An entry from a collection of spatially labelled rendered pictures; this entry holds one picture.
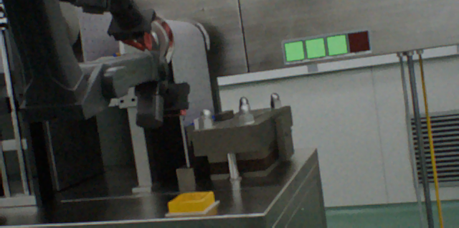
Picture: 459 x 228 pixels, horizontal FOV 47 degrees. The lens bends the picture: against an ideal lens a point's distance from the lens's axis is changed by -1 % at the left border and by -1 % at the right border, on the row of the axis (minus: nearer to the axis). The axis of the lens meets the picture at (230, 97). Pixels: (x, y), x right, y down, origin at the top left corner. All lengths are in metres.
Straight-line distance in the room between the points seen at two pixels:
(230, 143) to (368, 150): 2.75
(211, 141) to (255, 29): 0.45
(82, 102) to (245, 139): 0.63
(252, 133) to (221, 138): 0.07
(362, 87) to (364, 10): 2.37
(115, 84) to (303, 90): 3.24
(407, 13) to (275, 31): 0.36
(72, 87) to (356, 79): 3.31
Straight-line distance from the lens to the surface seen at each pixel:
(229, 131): 1.21
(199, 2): 1.61
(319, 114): 3.90
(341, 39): 1.50
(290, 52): 1.52
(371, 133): 3.88
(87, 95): 0.65
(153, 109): 1.09
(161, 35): 1.28
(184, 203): 1.02
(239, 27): 1.57
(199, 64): 1.45
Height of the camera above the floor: 1.16
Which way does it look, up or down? 3 degrees down
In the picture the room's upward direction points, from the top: 8 degrees counter-clockwise
